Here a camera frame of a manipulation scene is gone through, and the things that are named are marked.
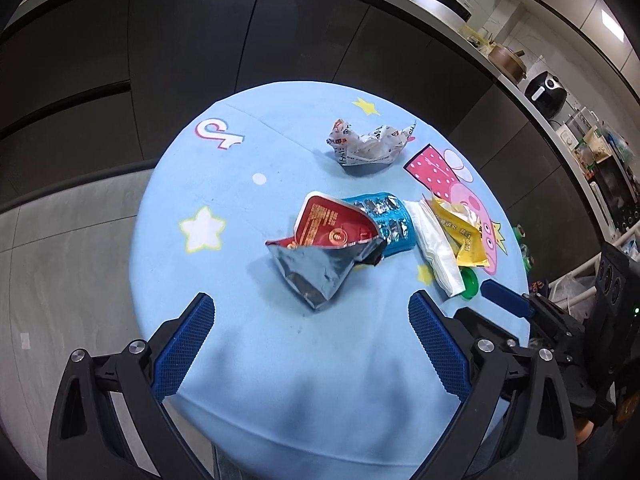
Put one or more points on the white printed paper wrapper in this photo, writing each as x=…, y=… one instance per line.
x=370, y=147

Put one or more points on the person's right hand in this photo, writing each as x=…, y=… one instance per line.
x=584, y=431

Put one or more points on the black microwave oven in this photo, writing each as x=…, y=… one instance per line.
x=617, y=195

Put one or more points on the upper wall cabinet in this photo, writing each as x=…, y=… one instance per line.
x=565, y=0

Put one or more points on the white storage rack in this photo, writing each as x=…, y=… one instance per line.
x=575, y=285

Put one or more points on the blue foil snack bag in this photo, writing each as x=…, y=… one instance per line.
x=390, y=225

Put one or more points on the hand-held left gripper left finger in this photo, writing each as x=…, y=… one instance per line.
x=182, y=350

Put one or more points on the green bottle cap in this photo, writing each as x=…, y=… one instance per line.
x=471, y=282

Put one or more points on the red silver snack bag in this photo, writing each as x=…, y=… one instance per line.
x=325, y=230

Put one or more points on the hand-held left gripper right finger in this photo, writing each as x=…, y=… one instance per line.
x=440, y=350

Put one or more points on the blue cartoon printed tablecloth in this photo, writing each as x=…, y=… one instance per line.
x=300, y=370

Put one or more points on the green food packets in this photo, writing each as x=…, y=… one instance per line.
x=592, y=147

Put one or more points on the dark kitchen cabinets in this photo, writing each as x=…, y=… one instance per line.
x=200, y=35

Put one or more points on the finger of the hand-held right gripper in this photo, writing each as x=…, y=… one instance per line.
x=505, y=297

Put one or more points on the yellow packet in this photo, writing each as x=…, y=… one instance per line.
x=462, y=240

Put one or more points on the green plastic bottle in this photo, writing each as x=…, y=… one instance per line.
x=526, y=262
x=518, y=235

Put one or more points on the white plastic packet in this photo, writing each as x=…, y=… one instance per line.
x=437, y=250

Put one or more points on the black air fryer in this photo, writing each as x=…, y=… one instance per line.
x=547, y=95

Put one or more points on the brown cooking pot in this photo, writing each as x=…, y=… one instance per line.
x=507, y=62

